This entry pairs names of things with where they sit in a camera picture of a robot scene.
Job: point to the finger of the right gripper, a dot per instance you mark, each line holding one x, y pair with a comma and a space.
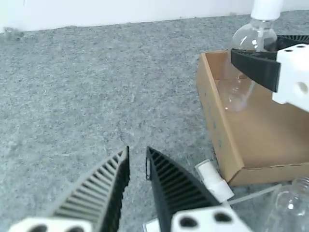
289, 41
256, 67

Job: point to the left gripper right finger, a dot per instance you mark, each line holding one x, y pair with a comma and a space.
173, 188

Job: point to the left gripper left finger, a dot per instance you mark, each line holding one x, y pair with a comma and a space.
96, 191

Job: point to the white spray top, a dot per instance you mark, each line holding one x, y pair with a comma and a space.
217, 181
265, 8
150, 226

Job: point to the clear plastic bottle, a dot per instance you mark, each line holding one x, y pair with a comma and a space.
246, 38
292, 207

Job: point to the cardboard box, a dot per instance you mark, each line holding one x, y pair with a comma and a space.
260, 135

